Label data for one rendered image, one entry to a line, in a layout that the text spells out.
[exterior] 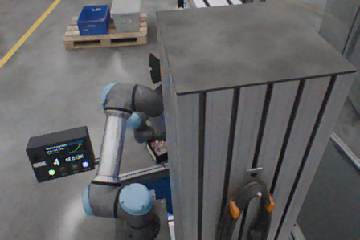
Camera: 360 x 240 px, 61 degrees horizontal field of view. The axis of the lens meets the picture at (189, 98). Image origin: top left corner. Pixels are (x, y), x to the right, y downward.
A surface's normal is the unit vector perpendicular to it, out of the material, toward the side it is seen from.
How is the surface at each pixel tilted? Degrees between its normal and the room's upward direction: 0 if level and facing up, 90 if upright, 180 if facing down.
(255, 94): 90
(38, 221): 0
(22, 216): 0
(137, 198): 8
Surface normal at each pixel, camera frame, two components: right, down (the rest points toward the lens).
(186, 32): -0.01, -0.77
